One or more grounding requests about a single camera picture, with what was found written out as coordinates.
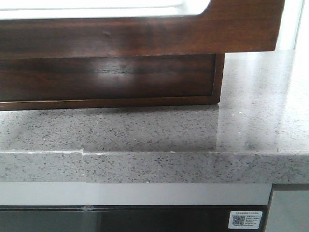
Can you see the wooden drawer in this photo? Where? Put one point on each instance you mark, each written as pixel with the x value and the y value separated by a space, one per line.
pixel 225 26
pixel 102 78

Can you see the dark wooden drawer cabinet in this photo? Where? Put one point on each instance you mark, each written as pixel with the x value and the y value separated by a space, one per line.
pixel 213 98

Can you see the black glass under-counter appliance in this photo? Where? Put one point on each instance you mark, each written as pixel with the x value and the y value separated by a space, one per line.
pixel 139 218

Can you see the grey cabinet door panel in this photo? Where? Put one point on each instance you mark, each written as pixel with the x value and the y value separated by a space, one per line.
pixel 288 208

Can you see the white QR code sticker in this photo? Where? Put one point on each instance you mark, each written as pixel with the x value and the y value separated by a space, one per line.
pixel 245 219

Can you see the grey pleated curtain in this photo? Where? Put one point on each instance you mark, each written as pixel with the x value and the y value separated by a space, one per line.
pixel 294 28

